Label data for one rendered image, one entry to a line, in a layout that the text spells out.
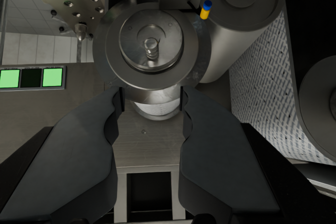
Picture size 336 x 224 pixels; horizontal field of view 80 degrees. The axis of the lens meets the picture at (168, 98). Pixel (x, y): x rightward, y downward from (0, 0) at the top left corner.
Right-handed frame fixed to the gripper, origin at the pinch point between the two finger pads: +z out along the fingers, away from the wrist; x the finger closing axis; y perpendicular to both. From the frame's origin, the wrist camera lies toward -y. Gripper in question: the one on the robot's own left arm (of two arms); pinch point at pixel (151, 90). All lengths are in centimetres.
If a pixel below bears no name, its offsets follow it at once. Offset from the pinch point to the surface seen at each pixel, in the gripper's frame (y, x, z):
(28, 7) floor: 17, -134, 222
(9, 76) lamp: 18, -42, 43
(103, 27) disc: -0.8, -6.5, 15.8
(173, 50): 1.0, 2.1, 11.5
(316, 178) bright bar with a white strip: 20.6, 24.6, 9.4
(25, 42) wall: 61, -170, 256
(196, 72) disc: 3.8, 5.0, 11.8
